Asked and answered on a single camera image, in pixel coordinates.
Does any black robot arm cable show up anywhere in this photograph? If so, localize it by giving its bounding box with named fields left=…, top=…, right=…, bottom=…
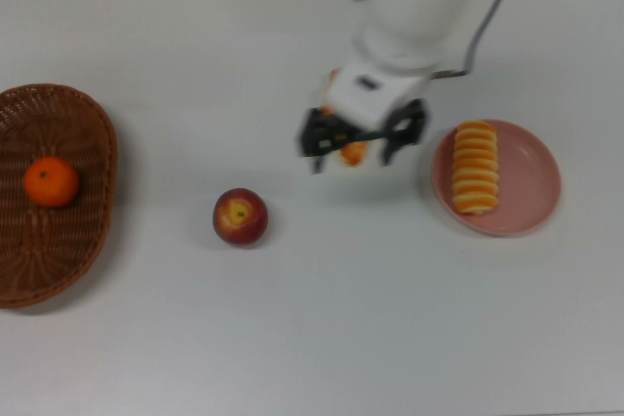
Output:
left=436, top=0, right=518, bottom=80

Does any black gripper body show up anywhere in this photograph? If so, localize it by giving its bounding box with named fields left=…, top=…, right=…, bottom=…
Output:
left=348, top=127, right=391, bottom=142

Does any red toy apple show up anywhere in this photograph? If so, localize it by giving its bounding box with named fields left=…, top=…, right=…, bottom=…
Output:
left=212, top=187, right=269, bottom=246

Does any striped toy bread roll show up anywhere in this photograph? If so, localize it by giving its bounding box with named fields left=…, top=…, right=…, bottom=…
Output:
left=450, top=120, right=501, bottom=216

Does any brown woven basket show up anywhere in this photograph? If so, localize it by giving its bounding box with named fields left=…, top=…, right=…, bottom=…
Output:
left=0, top=83, right=120, bottom=310

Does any pink plate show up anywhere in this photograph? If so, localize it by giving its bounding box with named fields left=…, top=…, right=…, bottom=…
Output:
left=431, top=118, right=563, bottom=238

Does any braided toy bread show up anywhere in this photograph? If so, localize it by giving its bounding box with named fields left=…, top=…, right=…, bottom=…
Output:
left=319, top=69, right=371, bottom=169

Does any orange toy mandarin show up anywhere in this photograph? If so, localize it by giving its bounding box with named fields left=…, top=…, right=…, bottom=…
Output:
left=22, top=156, right=81, bottom=208

